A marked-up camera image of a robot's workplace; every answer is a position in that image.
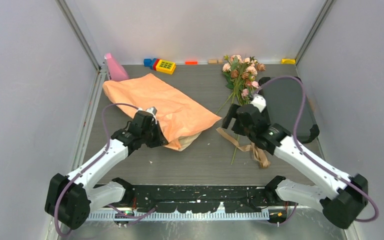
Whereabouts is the peach wrapping paper sheet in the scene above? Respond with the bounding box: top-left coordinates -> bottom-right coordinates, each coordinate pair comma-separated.
102,73 -> 221,152

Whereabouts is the pink plastic wedge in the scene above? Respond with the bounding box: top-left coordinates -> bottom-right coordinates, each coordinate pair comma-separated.
104,53 -> 130,82

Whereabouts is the yellow toy brick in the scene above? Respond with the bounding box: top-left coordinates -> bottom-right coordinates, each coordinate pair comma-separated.
155,59 -> 176,75

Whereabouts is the pink and brown rose stem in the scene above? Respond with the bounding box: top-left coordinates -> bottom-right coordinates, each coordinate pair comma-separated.
216,54 -> 243,114

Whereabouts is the red toy brick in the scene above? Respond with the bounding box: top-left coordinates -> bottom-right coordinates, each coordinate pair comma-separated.
152,58 -> 160,71

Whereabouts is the dark grey hard case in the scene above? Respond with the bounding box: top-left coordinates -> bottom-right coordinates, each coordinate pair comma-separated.
258,77 -> 320,144

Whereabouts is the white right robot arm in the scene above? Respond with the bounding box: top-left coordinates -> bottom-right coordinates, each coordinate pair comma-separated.
221,104 -> 369,229

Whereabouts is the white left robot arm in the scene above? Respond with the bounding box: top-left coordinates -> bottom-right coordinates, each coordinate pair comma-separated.
44,107 -> 168,230

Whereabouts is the tan ribbon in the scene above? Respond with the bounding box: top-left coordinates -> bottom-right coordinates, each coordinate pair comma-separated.
216,127 -> 271,169

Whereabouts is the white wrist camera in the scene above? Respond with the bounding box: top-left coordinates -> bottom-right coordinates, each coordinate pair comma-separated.
146,106 -> 158,116
250,94 -> 267,113

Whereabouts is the yellow corner block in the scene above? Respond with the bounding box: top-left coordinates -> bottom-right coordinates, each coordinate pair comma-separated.
280,58 -> 296,65

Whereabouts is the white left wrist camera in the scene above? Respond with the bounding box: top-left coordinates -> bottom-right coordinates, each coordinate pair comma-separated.
146,106 -> 158,116

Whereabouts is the orange flat block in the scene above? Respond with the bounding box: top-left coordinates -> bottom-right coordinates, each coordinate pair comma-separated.
184,60 -> 198,65

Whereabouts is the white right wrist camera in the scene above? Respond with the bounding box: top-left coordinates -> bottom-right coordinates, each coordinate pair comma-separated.
250,94 -> 267,113

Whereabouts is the blue toy brick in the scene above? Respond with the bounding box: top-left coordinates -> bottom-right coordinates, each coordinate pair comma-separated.
143,58 -> 155,69

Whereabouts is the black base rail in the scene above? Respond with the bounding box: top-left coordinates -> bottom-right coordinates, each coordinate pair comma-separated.
94,177 -> 299,215

